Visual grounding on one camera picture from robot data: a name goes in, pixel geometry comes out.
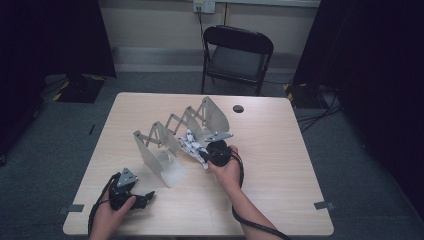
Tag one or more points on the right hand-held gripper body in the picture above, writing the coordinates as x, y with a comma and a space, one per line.
220, 151

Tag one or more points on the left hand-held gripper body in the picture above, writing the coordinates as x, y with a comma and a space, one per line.
126, 186

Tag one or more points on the white black patterned socks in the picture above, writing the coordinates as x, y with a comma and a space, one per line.
191, 146

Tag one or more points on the expandable grey metal bookend rack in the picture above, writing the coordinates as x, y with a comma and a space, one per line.
213, 116

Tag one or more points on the person's right hand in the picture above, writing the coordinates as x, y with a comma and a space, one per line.
230, 173

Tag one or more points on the person's left hand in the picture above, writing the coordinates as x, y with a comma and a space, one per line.
110, 218

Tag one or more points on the black round table grommet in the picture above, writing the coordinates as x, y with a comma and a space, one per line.
238, 108

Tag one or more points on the grey tape strip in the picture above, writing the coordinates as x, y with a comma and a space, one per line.
71, 209
324, 205

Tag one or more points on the small black floor object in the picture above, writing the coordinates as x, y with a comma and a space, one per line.
91, 129

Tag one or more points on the black folding chair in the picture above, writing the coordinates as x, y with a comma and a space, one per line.
236, 63

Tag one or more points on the black stand base striped tape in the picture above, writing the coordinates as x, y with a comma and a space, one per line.
301, 96
80, 88

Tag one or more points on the black curtain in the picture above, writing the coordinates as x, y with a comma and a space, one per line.
376, 66
50, 40

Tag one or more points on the white wall socket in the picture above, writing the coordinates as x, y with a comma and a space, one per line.
204, 6

